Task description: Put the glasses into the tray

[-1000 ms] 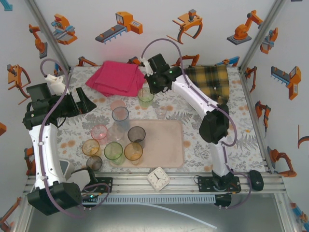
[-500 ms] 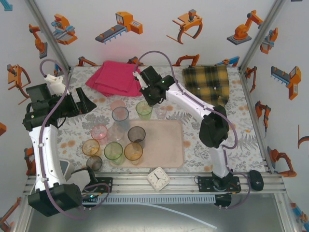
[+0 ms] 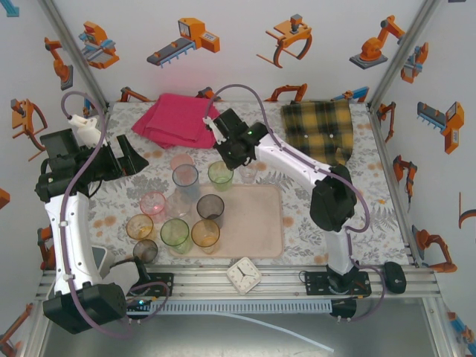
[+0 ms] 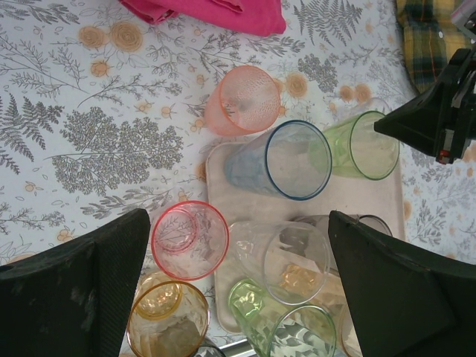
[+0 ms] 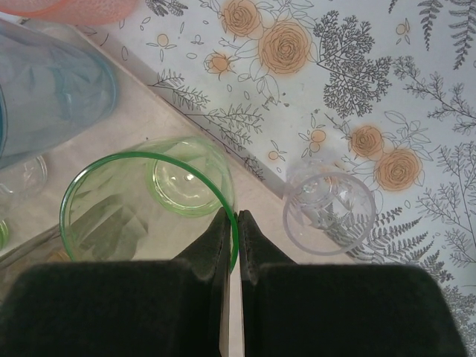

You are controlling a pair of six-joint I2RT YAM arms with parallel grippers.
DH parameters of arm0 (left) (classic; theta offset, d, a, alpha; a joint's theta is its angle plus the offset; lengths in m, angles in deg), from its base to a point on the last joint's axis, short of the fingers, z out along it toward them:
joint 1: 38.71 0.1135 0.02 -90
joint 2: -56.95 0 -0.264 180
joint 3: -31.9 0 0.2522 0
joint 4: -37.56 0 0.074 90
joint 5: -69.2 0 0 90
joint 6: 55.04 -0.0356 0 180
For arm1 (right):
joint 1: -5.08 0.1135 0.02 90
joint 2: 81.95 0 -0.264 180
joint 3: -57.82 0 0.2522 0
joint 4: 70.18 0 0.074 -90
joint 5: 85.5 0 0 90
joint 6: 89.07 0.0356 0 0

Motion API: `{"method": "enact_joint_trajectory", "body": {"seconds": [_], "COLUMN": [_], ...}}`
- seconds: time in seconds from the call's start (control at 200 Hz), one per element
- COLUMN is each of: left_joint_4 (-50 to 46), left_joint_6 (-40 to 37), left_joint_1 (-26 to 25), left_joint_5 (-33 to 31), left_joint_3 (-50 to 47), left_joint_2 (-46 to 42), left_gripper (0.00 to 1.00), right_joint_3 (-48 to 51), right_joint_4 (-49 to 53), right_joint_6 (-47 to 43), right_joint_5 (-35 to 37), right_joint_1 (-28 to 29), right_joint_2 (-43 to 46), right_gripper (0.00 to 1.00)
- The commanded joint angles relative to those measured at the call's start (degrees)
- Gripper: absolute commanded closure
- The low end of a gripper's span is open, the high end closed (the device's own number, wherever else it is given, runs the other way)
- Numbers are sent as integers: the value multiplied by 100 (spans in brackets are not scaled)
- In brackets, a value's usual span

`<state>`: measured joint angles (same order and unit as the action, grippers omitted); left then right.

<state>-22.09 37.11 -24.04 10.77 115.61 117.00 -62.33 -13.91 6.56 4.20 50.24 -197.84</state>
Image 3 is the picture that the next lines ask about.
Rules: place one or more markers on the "green transparent glass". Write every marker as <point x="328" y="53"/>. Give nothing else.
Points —
<point x="175" y="234"/>
<point x="219" y="180"/>

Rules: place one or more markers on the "small brown transparent glass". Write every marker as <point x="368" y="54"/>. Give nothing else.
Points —
<point x="145" y="251"/>

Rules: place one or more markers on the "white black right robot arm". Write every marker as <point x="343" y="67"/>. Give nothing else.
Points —
<point x="290" y="156"/>

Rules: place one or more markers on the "pink transparent glass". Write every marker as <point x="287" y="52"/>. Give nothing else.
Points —
<point x="152" y="208"/>

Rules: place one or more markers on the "dark grey transparent glass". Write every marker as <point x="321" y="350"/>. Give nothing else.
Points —
<point x="210" y="212"/>

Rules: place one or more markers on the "aluminium side rail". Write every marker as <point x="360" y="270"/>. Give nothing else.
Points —
<point x="395" y="186"/>

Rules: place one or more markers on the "black computer mouse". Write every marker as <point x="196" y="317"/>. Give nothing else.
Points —
<point x="395" y="279"/>

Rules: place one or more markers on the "black clamp block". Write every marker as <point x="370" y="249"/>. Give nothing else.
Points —
<point x="346" y="308"/>

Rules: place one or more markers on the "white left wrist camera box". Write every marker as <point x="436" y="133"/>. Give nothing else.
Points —
<point x="89" y="130"/>

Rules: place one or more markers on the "blue transparent glass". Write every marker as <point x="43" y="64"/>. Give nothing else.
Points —
<point x="186" y="182"/>

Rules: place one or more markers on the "beige pink tray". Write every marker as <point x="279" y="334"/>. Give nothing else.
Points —
<point x="253" y="223"/>

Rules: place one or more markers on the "tall clear glass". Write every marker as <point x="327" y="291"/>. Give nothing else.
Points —
<point x="178" y="208"/>

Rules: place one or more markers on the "small circuit board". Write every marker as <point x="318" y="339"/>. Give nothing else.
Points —
<point x="140" y="302"/>

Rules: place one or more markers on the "magenta folded cloth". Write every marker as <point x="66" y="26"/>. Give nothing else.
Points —
<point x="175" y="115"/>

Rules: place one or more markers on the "peach transparent glass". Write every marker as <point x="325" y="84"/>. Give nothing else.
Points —
<point x="180" y="160"/>

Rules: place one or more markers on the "short orange transparent glass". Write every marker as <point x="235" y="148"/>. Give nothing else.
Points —
<point x="139" y="227"/>

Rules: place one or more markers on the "tall orange transparent glass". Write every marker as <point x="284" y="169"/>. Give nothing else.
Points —
<point x="205" y="238"/>

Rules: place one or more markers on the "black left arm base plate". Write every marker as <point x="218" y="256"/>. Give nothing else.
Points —
<point x="163" y="282"/>

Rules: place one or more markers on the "yellow black plaid shirt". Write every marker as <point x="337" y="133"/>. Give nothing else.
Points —
<point x="320" y="122"/>

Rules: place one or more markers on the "grey white tissue box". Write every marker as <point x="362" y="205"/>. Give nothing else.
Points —
<point x="101" y="260"/>

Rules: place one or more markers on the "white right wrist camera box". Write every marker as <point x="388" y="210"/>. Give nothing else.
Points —
<point x="216" y="132"/>

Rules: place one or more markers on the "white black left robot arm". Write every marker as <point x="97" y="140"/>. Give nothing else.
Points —
<point x="72" y="241"/>

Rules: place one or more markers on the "white square clock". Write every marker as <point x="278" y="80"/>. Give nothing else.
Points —
<point x="243" y="276"/>

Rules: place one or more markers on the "aluminium front rail frame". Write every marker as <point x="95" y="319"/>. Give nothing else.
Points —
<point x="282" y="282"/>

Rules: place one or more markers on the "floral print tablecloth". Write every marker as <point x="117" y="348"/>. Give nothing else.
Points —
<point x="372" y="178"/>

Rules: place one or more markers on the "aluminium frame post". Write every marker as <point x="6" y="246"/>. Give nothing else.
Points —
<point x="406" y="48"/>
<point x="72" y="48"/>

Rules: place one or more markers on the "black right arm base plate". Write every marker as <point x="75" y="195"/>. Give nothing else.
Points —
<point x="316" y="284"/>

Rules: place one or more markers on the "small clear faceted glass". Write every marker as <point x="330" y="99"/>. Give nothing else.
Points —
<point x="248" y="175"/>

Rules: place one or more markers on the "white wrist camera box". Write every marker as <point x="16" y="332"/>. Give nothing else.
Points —
<point x="216" y="132"/>
<point x="89" y="130"/>

